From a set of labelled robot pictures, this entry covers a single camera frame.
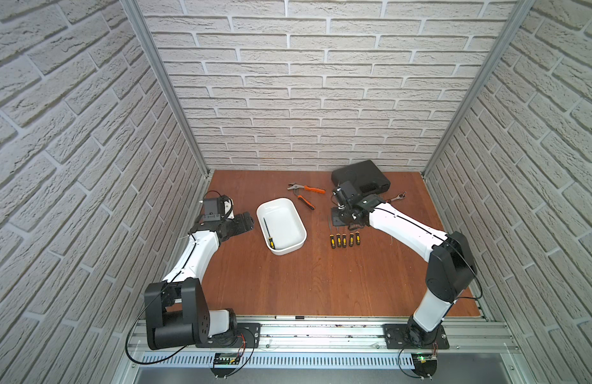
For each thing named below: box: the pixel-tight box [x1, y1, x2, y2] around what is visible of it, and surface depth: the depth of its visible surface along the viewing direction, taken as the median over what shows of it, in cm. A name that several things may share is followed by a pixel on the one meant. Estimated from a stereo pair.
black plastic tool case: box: [331, 160, 392, 196], surface depth 116 cm
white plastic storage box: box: [256, 196, 308, 256], surface depth 102 cm
